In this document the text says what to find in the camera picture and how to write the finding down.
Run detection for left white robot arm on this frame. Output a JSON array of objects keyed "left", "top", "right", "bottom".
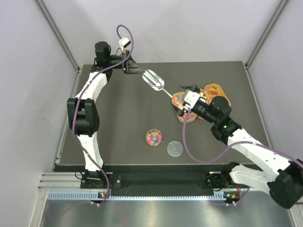
[{"left": 67, "top": 37, "right": 144, "bottom": 188}]

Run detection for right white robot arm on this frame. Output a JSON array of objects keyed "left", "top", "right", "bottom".
[{"left": 176, "top": 85, "right": 303, "bottom": 209}]

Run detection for yellow tray mixed candies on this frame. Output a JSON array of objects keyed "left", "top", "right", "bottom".
[{"left": 204, "top": 84, "right": 232, "bottom": 106}]

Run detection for orange tray translucent star candies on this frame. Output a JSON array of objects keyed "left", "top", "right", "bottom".
[{"left": 171, "top": 92, "right": 196, "bottom": 123}]

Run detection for round grey jar lid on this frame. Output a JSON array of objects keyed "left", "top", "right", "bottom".
[{"left": 167, "top": 140, "right": 184, "bottom": 157}]

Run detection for clear round plastic jar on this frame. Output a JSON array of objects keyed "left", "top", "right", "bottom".
[{"left": 145, "top": 129, "right": 163, "bottom": 147}]

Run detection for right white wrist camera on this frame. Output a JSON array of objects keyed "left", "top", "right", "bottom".
[{"left": 182, "top": 90, "right": 200, "bottom": 111}]

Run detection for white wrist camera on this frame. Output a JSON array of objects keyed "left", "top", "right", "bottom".
[
  {"left": 119, "top": 37, "right": 131, "bottom": 51},
  {"left": 182, "top": 90, "right": 200, "bottom": 111}
]

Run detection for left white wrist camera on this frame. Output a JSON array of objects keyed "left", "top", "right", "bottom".
[{"left": 119, "top": 37, "right": 131, "bottom": 51}]

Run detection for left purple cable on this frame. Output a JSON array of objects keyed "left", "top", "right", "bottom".
[{"left": 71, "top": 24, "right": 135, "bottom": 205}]

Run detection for purple cable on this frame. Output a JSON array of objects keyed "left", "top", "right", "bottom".
[
  {"left": 182, "top": 104, "right": 303, "bottom": 205},
  {"left": 71, "top": 24, "right": 135, "bottom": 205}
]

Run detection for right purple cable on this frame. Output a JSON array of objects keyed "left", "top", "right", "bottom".
[{"left": 182, "top": 104, "right": 303, "bottom": 205}]

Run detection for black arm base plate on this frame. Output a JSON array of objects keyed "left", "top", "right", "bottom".
[{"left": 80, "top": 165, "right": 240, "bottom": 190}]

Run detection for aluminium frame rail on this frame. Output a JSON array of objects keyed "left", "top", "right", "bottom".
[{"left": 37, "top": 172, "right": 83, "bottom": 191}]

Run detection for grey slotted cable duct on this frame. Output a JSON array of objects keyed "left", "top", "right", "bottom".
[{"left": 47, "top": 191, "right": 240, "bottom": 201}]

